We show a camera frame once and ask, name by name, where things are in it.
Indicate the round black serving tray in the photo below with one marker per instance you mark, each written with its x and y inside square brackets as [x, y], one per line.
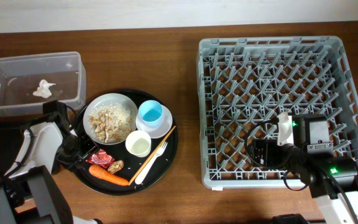
[131, 162]

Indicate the red snack wrapper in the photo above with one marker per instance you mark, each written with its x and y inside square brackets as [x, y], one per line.
[101, 158]

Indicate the small white label sticker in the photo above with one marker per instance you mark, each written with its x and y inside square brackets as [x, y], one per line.
[217, 188]

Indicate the crumpled white tissue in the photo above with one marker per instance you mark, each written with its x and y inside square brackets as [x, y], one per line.
[43, 89]

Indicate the light blue plastic cup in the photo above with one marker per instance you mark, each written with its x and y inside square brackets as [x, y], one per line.
[151, 113]

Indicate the rice and food scraps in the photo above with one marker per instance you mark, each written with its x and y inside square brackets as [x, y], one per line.
[112, 123]

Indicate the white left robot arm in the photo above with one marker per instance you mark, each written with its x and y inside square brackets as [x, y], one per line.
[28, 192]

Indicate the white paper cup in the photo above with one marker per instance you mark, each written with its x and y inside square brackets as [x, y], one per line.
[138, 143]

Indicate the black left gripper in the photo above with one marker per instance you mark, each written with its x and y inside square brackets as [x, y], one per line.
[91, 147]

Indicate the clear plastic waste bin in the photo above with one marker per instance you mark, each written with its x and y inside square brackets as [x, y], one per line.
[20, 76]

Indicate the grey plastic dishwasher rack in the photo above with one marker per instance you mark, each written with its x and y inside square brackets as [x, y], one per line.
[244, 82]

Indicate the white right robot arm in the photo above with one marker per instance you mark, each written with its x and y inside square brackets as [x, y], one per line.
[304, 147]

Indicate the pink white small bowl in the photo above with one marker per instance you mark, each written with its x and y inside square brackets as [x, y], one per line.
[163, 129]

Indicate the white plastic fork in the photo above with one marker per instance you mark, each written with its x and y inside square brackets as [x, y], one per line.
[140, 178]

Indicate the orange carrot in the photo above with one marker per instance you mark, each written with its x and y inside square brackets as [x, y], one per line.
[99, 172]

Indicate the wooden chopstick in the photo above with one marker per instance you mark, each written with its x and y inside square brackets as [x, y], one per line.
[151, 156]

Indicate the brown food lump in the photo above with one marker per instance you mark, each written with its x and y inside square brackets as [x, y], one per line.
[116, 166]

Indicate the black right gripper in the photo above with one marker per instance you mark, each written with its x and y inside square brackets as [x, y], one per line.
[270, 145]

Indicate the grey plate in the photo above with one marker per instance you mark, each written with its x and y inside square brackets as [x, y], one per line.
[103, 100]

